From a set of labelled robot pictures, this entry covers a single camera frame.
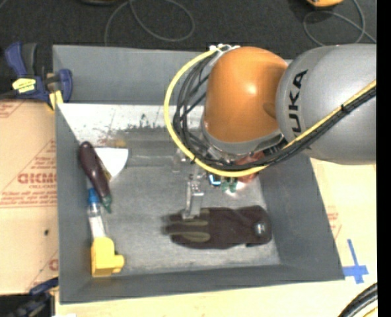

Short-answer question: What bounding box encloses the purple toy eggplant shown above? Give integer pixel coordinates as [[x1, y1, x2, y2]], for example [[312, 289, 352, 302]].
[[78, 141, 114, 215]]

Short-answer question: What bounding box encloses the grey metal bin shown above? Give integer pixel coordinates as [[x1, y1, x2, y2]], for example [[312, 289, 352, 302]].
[[52, 44, 345, 303]]

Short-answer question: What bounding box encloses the black cylinder on white bracket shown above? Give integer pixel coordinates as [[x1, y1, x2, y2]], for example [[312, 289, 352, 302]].
[[227, 178, 249, 195]]

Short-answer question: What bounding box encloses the brown cardboard board, red print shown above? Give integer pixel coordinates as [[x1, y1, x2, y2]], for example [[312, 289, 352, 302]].
[[0, 98, 59, 297]]

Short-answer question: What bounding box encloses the white fan-shaped piece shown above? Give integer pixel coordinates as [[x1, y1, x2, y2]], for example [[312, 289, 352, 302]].
[[94, 147, 130, 178]]

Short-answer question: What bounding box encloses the black glove with olive stripes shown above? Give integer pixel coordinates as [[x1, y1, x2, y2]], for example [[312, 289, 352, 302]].
[[162, 205, 273, 251]]

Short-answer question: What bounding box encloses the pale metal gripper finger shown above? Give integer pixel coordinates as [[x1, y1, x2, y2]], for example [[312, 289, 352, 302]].
[[172, 147, 187, 175], [181, 182, 205, 219]]

